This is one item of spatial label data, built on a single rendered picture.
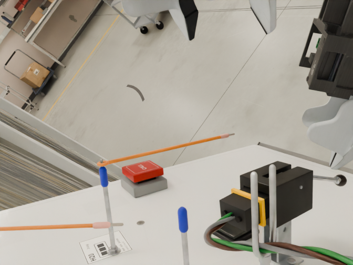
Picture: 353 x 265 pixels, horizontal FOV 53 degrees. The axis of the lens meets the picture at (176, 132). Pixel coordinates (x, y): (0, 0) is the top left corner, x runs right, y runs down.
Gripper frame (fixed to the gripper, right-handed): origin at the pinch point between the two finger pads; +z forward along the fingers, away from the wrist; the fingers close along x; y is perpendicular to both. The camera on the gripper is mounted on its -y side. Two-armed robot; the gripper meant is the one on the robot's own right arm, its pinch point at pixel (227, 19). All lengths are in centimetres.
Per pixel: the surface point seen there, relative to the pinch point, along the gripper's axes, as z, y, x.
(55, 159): 29, 8, -74
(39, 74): 108, -132, -717
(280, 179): 14.6, 1.8, 1.4
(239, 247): 10.6, 11.2, 6.2
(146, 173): 19.7, 4.6, -22.7
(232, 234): 21.6, 5.7, -4.6
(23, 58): 75, -143, -804
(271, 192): 7.8, 8.2, 7.6
